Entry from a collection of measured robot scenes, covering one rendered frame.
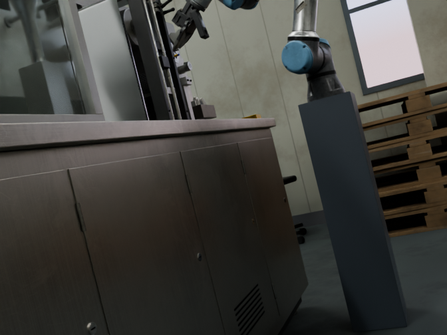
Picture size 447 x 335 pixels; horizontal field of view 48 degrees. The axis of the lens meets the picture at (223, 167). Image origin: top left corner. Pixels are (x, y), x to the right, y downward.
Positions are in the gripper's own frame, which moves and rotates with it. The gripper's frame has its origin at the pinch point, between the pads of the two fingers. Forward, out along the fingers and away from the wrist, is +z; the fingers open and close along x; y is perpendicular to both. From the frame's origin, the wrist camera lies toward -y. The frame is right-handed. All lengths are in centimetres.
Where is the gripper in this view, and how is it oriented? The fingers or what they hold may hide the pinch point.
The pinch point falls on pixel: (177, 48)
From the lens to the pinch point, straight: 218.1
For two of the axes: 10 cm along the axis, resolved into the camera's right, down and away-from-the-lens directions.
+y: -7.6, -6.0, 2.2
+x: -3.5, 1.0, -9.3
